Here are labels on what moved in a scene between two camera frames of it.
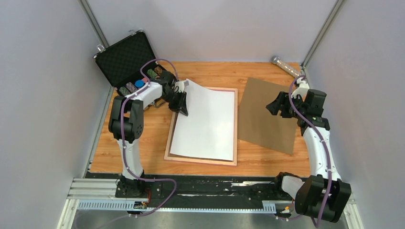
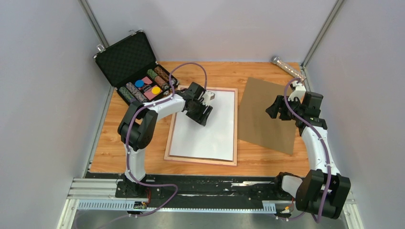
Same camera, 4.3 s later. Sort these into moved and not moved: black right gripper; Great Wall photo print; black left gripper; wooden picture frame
Moved: black left gripper
Not moved: wooden picture frame; Great Wall photo print; black right gripper
